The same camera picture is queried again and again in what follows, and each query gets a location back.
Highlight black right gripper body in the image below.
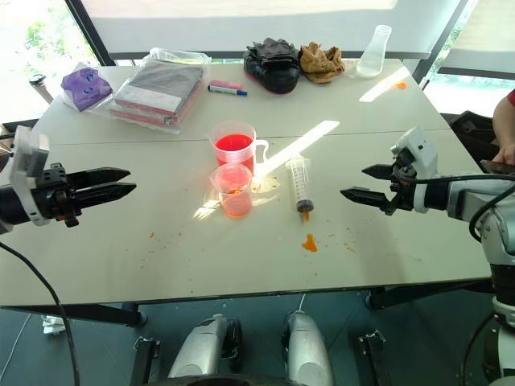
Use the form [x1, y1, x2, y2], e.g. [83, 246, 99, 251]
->
[381, 154, 416, 217]

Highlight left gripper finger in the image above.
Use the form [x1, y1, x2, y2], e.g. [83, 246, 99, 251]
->
[65, 167, 132, 191]
[72, 182, 138, 213]

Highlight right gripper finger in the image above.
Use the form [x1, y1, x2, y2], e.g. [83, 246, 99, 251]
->
[360, 163, 395, 183]
[340, 187, 394, 211]

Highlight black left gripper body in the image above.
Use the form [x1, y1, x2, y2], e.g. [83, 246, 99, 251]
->
[31, 162, 82, 228]

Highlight large clear plastic syringe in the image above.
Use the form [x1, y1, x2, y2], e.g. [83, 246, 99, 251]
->
[285, 155, 315, 222]

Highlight small plastic beaker orange residue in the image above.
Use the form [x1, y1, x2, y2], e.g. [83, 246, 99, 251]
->
[208, 162, 254, 220]

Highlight measuring jug with red liquid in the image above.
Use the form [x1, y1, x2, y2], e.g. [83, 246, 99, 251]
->
[206, 121, 270, 175]

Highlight person's hand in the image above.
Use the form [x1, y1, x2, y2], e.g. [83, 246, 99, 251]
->
[495, 142, 515, 166]

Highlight purple item in plastic bag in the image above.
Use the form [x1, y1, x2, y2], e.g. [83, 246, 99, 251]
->
[60, 62, 114, 113]

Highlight black chair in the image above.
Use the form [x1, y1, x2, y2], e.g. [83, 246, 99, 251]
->
[448, 109, 505, 166]

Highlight black phone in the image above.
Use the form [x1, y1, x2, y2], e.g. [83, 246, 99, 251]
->
[479, 159, 515, 176]

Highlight bagged grey and pink cloths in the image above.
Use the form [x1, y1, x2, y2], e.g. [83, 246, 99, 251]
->
[89, 47, 211, 135]

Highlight steel bottle with black lid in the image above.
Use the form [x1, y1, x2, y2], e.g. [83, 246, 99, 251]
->
[28, 73, 54, 105]

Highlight black table foot bar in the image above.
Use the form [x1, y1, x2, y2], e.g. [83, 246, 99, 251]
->
[363, 280, 494, 310]
[0, 302, 148, 327]

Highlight brown crumpled cloth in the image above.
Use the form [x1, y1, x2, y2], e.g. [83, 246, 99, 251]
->
[298, 41, 347, 85]

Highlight white item on floor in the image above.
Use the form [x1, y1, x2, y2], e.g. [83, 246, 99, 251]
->
[39, 314, 68, 335]

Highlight black shoe with dark cloth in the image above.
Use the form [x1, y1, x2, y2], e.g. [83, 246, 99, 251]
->
[242, 37, 302, 96]

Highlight blue capped whiteboard marker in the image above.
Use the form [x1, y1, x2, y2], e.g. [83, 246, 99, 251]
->
[207, 84, 249, 98]

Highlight silver right robot leg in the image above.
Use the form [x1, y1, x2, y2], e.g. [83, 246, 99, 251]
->
[280, 308, 336, 386]

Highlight silver robot leg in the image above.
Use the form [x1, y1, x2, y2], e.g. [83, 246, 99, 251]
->
[167, 313, 245, 381]
[280, 308, 336, 386]

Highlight silver left robot leg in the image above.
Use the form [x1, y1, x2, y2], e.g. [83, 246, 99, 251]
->
[167, 313, 245, 381]

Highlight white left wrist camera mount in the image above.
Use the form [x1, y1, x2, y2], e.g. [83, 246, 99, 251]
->
[7, 125, 51, 227]

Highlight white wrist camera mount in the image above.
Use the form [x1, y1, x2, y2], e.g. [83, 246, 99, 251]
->
[389, 125, 440, 215]
[7, 125, 51, 227]

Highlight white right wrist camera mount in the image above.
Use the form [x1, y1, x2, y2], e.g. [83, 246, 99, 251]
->
[389, 125, 440, 215]

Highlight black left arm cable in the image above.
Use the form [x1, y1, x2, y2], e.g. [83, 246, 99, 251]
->
[0, 240, 81, 386]

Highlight black stand bracket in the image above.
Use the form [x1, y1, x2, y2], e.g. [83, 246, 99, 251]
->
[128, 335, 162, 386]
[356, 329, 393, 386]

